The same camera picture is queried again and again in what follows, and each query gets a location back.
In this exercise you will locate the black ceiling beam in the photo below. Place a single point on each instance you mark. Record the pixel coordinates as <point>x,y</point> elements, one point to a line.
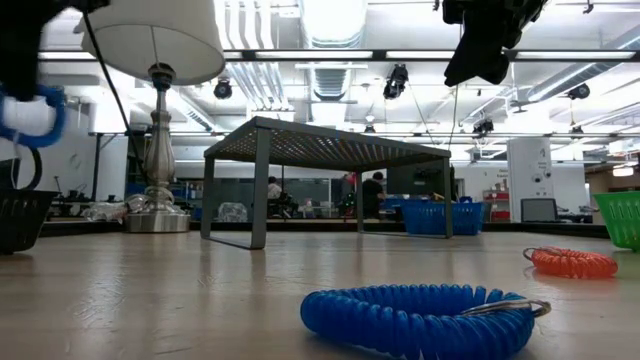
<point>380,55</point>

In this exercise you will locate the red coil wristband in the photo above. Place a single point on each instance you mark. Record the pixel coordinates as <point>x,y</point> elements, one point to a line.
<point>575,264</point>

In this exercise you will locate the white column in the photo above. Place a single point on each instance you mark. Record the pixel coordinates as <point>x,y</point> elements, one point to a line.
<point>530,175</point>

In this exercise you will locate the blue plastic basket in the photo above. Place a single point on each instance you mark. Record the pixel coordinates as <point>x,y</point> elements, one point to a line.
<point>430,217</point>

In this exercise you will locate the green plastic basket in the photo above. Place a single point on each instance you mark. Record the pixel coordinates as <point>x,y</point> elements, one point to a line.
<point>622,217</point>

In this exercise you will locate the blue coil wristband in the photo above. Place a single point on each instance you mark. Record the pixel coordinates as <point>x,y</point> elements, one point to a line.
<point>32,141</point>
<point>410,325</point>

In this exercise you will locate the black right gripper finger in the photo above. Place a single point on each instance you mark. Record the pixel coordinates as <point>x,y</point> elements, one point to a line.
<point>472,52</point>
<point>505,55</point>

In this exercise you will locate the black plastic basket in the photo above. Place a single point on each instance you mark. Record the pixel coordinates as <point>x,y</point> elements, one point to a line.
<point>22,222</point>

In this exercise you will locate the silver air duct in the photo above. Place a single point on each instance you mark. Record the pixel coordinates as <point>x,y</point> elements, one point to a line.
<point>332,22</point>

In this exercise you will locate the black ceiling spotlight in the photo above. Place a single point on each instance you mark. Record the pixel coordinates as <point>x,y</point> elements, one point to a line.
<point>396,82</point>
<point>580,91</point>
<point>483,127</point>
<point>222,90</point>

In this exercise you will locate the silver lamp base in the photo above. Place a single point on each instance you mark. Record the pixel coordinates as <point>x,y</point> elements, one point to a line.
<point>159,165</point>

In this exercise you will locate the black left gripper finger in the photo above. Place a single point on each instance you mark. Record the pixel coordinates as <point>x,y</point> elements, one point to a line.
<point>22,70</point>

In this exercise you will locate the dark computer monitor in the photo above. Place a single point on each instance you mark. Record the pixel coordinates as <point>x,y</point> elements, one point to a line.
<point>539,210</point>

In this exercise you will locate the red shelf unit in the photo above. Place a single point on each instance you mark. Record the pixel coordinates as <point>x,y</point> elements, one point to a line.
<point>497,205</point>

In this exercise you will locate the person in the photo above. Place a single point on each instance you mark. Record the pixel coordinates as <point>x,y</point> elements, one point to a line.
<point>372,195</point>
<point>273,192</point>
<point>350,181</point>

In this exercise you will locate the grey perforated metal shelf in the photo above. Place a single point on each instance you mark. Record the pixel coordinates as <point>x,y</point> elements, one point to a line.
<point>325,145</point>

